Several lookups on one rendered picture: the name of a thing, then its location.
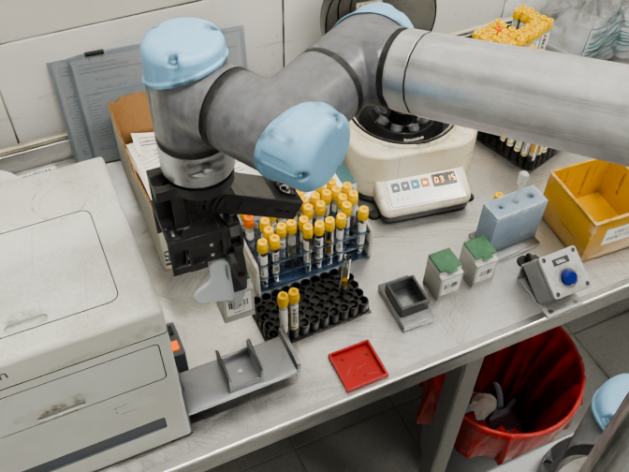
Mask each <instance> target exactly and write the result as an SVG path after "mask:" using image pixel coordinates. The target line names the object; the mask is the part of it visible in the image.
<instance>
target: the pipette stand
mask: <svg viewBox="0 0 629 472"><path fill-rule="evenodd" d="M517 192H518V191H515V192H512V193H510V194H507V195H504V196H502V197H500V198H497V199H493V200H490V201H488V202H485V203H483V207H482V211H481V215H480V217H479V221H478V225H477V228H476V231H474V232H472V233H469V235H468V237H469V239H470V240H472V239H474V238H477V237H480V236H483V235H484V236H485V237H486V238H487V239H488V241H489V242H490V243H491V245H492V246H493V247H494V248H495V250H496V251H497V253H496V257H497V258H498V262H499V261H502V260H504V259H507V258H511V257H513V256H515V255H517V254H520V253H522V252H524V251H527V250H529V249H532V248H534V247H537V246H538V245H540V242H539V241H538V240H537V239H536V238H535V237H534V236H535V234H536V232H537V229H538V227H539V224H540V221H541V218H542V216H543V213H544V211H545V208H546V206H547V203H548V200H547V199H546V198H545V196H544V195H543V194H542V193H541V192H540V191H539V190H538V189H537V188H536V187H535V186H534V185H530V186H527V187H525V188H522V189H521V191H520V194H519V199H518V202H517V203H515V202H514V200H515V197H516V195H517Z"/></svg>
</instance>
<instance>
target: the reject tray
mask: <svg viewBox="0 0 629 472"><path fill-rule="evenodd" d="M328 357H329V360H330V362H331V364H332V366H333V368H334V369H335V371H336V373H337V375H338V377H339V378H340V380H341V381H342V383H343V385H344V388H345V390H346V391H347V393H349V392H351V391H355V390H358V389H360V388H363V387H365V386H368V385H370V384H373V383H374V382H377V381H379V380H382V379H384V378H387V377H388V375H389V373H388V371H387V369H386V368H385V366H384V364H383V363H382V362H381V360H380V359H379V357H378V355H377V353H376V352H375V350H374V348H373V346H372V344H371V343H370V341H369V339H367V340H364V341H361V342H359V343H356V344H354V345H352V346H349V347H345V348H343V349H340V350H337V351H335V352H332V353H330V354H329V355H328Z"/></svg>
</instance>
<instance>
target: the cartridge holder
mask: <svg viewBox="0 0 629 472"><path fill-rule="evenodd" d="M378 290H379V292H380V293H381V295H382V297H383V298H384V300H385V302H386V303H387V305H388V307H389V309H390V311H391V312H392V314H393V316H394V317H395V318H396V320H397V321H398V323H399V324H400V326H401V328H402V330H403V331H404V332H405V331H408V330H411V329H414V328H415V327H418V326H421V325H424V324H426V323H429V322H432V321H434V314H433V313H432V311H431V309H430V308H429V303H430V299H429V298H428V296H427V295H426V293H425V292H424V290H423V289H422V287H421V286H420V284H419V283H418V281H417V280H416V278H415V277H414V275H410V276H408V275H406V276H403V277H400V278H397V279H394V280H391V281H388V282H386V283H383V284H380V285H378Z"/></svg>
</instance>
